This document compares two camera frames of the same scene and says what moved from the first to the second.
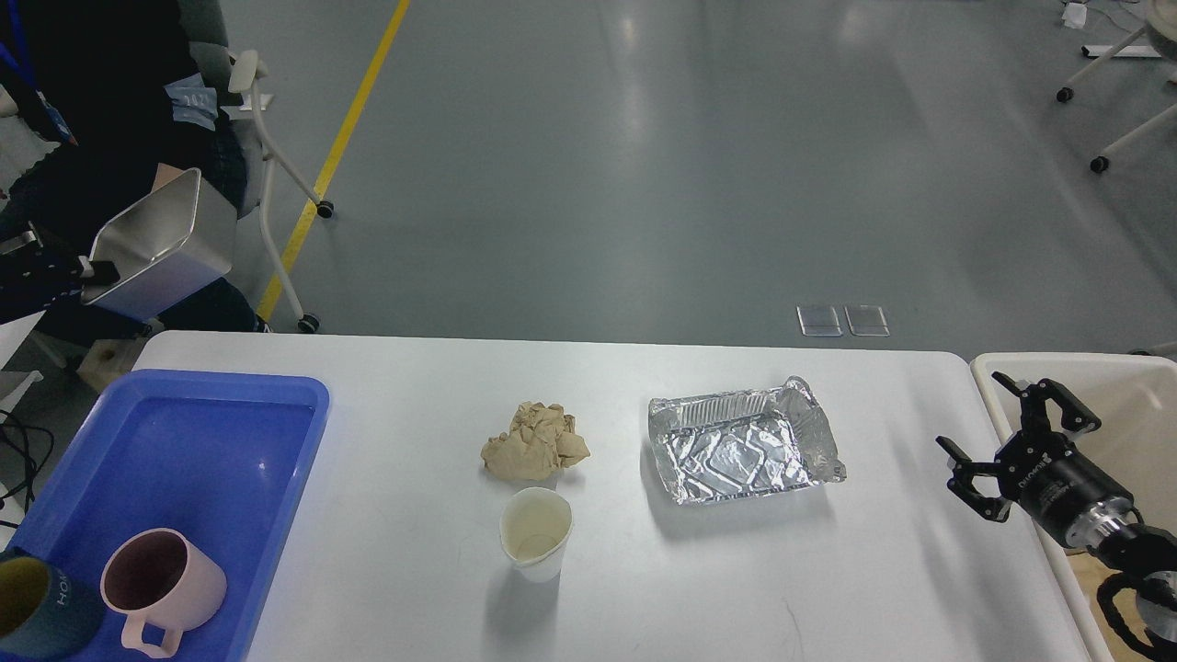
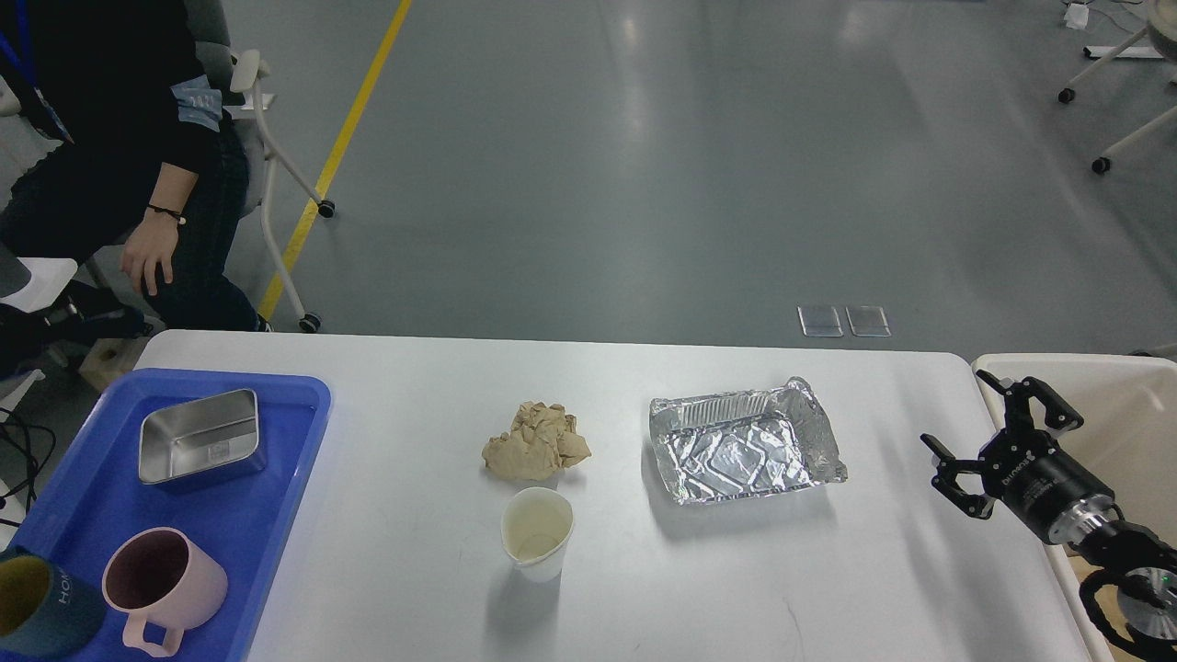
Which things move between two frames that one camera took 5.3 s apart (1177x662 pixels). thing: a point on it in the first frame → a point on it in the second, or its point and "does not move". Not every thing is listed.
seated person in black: x=127 y=89 does not move
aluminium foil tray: x=721 y=445 does not move
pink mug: x=155 y=576 does not move
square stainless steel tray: x=165 y=245 → x=202 y=439
